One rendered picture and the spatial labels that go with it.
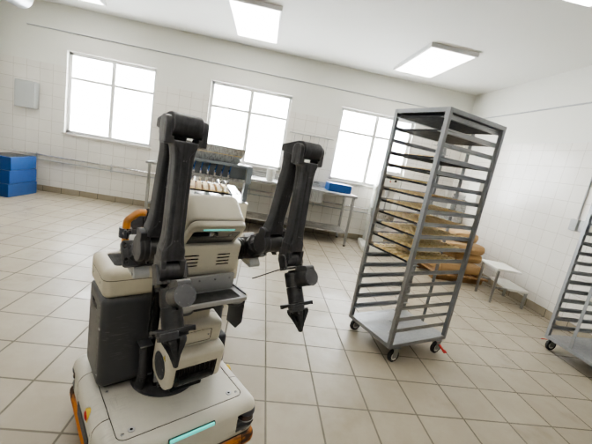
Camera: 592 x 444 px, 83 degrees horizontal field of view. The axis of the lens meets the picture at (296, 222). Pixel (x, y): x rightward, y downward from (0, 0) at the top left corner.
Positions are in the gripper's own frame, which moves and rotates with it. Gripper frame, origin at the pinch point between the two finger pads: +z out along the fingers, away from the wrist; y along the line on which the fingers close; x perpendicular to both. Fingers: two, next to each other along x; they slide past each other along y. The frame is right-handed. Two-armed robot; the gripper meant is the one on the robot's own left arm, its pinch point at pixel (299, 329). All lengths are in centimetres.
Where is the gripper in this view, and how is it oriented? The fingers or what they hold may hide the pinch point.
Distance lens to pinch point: 120.7
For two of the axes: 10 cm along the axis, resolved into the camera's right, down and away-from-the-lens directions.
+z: 1.5, 9.8, -1.6
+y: 7.5, 0.0, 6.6
